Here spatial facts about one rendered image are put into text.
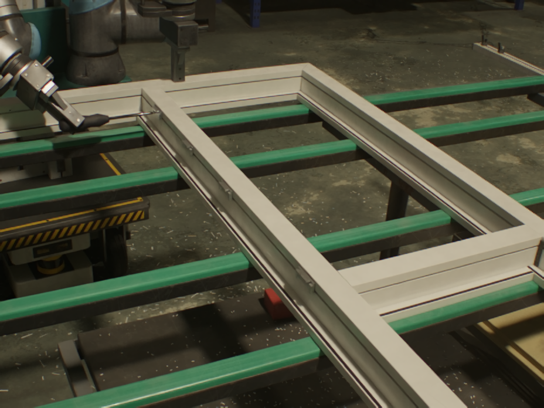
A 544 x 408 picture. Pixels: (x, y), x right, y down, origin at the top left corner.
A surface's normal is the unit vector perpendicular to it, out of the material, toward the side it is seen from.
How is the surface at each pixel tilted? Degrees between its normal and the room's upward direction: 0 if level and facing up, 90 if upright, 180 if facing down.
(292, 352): 0
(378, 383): 90
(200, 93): 90
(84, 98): 90
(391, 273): 0
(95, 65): 70
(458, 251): 0
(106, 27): 91
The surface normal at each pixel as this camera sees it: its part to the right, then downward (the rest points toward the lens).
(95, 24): 0.23, 0.49
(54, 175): 0.50, 0.45
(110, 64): 0.69, 0.05
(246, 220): -0.90, 0.17
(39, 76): 0.36, -0.18
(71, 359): 0.05, -0.87
